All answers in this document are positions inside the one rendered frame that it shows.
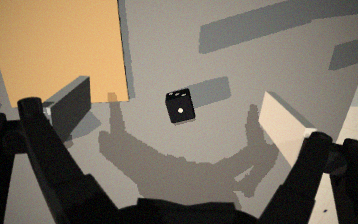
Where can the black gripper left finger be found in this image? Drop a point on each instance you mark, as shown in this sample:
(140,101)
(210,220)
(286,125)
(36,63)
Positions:
(71,196)

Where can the black die with white pips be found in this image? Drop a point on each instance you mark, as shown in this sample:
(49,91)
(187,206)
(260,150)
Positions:
(179,105)

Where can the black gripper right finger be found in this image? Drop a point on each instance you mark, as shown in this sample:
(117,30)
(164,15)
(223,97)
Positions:
(293,202)

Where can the orange flat mat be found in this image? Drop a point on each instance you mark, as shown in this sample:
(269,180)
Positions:
(46,44)

